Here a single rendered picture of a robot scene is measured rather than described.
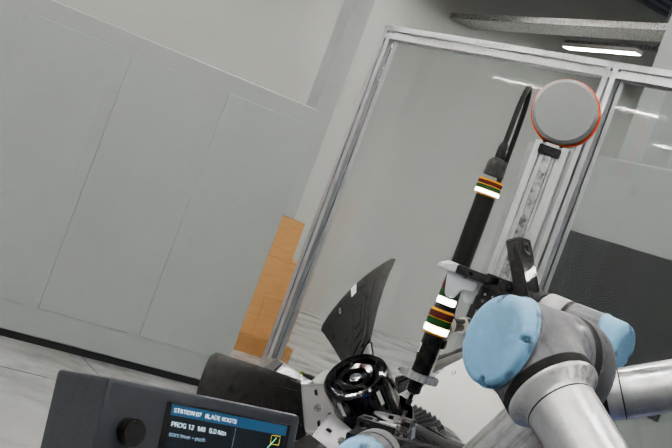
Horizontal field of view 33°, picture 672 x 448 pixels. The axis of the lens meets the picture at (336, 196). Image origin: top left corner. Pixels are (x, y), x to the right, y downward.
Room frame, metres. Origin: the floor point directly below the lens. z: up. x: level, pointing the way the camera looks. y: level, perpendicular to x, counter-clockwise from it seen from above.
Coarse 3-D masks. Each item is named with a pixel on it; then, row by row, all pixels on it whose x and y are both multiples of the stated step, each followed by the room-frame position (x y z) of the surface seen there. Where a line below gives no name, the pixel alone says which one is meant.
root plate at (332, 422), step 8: (328, 416) 2.01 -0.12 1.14; (336, 416) 2.02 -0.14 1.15; (328, 424) 2.00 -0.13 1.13; (336, 424) 2.01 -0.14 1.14; (344, 424) 2.01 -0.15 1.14; (320, 432) 1.99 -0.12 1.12; (328, 432) 1.99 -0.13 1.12; (336, 432) 2.00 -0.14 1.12; (344, 432) 2.01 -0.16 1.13; (320, 440) 1.98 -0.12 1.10; (328, 440) 1.99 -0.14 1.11; (336, 440) 1.99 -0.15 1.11
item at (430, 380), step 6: (444, 342) 2.00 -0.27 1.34; (444, 348) 2.01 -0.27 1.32; (438, 354) 2.01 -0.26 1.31; (402, 366) 1.98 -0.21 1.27; (408, 366) 2.01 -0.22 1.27; (432, 366) 2.00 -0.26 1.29; (402, 372) 1.97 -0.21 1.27; (408, 372) 1.96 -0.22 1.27; (414, 372) 1.96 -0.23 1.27; (414, 378) 1.95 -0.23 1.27; (420, 378) 1.95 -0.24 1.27; (426, 378) 1.95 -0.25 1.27; (432, 378) 1.97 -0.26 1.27; (426, 384) 1.95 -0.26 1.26; (432, 384) 1.96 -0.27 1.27
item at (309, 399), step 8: (304, 384) 2.11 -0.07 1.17; (312, 384) 2.10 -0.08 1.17; (320, 384) 2.09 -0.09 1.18; (304, 392) 2.10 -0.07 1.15; (312, 392) 2.10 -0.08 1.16; (320, 392) 2.09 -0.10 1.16; (304, 400) 2.10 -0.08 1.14; (312, 400) 2.10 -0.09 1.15; (320, 400) 2.09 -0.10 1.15; (304, 408) 2.10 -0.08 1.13; (312, 408) 2.10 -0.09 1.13; (328, 408) 2.08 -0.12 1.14; (304, 416) 2.10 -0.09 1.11; (312, 416) 2.09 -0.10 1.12; (320, 416) 2.09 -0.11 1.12; (304, 424) 2.10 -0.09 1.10; (312, 424) 2.09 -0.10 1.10; (312, 432) 2.09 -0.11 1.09
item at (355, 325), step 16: (384, 272) 2.27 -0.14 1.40; (368, 288) 2.28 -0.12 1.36; (352, 304) 2.30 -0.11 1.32; (368, 304) 2.23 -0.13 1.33; (336, 320) 2.34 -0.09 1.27; (352, 320) 2.26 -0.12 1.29; (368, 320) 2.19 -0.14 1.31; (336, 336) 2.31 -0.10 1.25; (352, 336) 2.23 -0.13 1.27; (368, 336) 2.15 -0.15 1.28; (336, 352) 2.29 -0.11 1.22; (352, 352) 2.20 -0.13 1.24
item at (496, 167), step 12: (504, 144) 1.98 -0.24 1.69; (504, 156) 1.98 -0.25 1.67; (492, 168) 1.97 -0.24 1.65; (504, 168) 1.97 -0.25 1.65; (432, 336) 1.97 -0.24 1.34; (420, 348) 1.97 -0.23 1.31; (432, 348) 1.97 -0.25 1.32; (420, 360) 1.97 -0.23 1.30; (432, 360) 1.97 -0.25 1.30; (420, 372) 1.97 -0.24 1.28; (408, 384) 1.98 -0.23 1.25; (420, 384) 1.97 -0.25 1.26
